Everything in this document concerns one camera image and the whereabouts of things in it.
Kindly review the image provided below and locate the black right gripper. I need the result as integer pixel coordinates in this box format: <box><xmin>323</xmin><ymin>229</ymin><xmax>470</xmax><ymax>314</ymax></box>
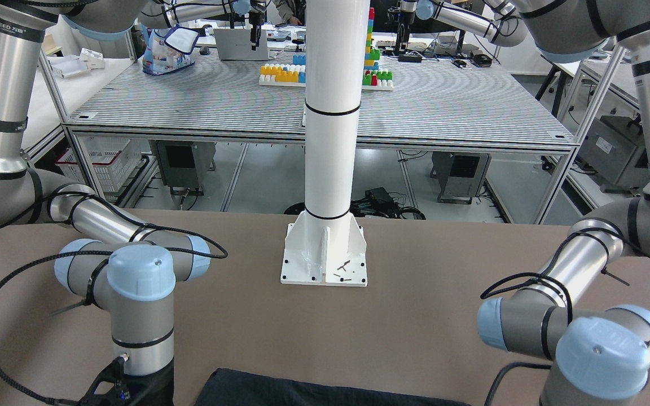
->
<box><xmin>77</xmin><ymin>356</ymin><xmax>174</xmax><ymax>405</ymax></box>

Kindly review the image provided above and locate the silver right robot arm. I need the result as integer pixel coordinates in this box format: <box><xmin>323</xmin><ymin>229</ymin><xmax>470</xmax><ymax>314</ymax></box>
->
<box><xmin>0</xmin><ymin>1</ymin><xmax>218</xmax><ymax>405</ymax></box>

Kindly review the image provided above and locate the blue white snack bag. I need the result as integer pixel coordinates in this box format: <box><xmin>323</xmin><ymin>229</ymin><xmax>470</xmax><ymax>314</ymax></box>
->
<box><xmin>142</xmin><ymin>25</ymin><xmax>199</xmax><ymax>76</ymax></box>

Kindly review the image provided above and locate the colourful toy block set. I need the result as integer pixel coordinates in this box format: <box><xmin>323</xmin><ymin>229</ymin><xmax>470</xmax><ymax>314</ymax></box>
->
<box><xmin>258</xmin><ymin>1</ymin><xmax>395</xmax><ymax>92</ymax></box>

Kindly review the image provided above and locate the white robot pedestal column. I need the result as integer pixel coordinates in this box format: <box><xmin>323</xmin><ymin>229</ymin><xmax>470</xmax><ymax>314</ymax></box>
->
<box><xmin>280</xmin><ymin>0</ymin><xmax>368</xmax><ymax>288</ymax></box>

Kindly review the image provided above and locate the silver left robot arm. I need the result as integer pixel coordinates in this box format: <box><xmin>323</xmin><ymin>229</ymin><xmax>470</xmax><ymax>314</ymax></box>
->
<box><xmin>477</xmin><ymin>1</ymin><xmax>650</xmax><ymax>405</ymax></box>

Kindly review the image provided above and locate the white plastic basket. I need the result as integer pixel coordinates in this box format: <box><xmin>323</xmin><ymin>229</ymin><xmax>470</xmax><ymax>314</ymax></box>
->
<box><xmin>80</xmin><ymin>136</ymin><xmax>142</xmax><ymax>193</ymax></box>

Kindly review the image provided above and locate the striped aluminium work table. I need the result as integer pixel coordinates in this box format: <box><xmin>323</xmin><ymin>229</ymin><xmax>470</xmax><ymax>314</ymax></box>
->
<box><xmin>63</xmin><ymin>50</ymin><xmax>579</xmax><ymax>225</ymax></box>

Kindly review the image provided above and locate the black printed t-shirt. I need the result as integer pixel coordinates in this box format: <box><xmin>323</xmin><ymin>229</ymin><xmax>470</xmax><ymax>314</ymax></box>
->
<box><xmin>195</xmin><ymin>368</ymin><xmax>462</xmax><ymax>405</ymax></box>

